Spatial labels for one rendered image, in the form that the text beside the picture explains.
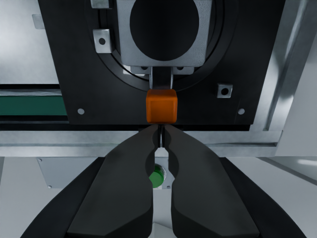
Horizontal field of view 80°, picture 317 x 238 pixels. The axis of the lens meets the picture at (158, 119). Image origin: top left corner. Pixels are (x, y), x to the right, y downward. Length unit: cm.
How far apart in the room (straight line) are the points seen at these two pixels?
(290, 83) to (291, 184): 33
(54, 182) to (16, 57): 20
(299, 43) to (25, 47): 34
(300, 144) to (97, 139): 40
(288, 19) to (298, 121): 24
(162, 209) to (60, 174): 29
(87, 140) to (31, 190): 32
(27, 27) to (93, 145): 18
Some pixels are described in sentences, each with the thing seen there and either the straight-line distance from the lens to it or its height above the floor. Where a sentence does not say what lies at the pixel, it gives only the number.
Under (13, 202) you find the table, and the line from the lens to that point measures 64.
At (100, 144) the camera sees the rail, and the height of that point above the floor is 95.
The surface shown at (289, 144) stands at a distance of 48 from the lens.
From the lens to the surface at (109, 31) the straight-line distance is 19.
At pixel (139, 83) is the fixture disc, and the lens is 21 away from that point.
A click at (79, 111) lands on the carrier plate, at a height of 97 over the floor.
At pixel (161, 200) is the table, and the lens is 52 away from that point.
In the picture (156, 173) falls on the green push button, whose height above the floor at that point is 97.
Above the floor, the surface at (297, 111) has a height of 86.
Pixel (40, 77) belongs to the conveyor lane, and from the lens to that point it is 33.
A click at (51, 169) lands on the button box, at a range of 35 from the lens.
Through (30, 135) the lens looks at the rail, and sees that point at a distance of 32.
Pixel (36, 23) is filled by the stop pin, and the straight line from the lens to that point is 25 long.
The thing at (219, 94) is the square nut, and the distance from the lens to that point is 23.
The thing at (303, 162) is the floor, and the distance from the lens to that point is 193.
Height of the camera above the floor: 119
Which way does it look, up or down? 62 degrees down
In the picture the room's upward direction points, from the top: 179 degrees counter-clockwise
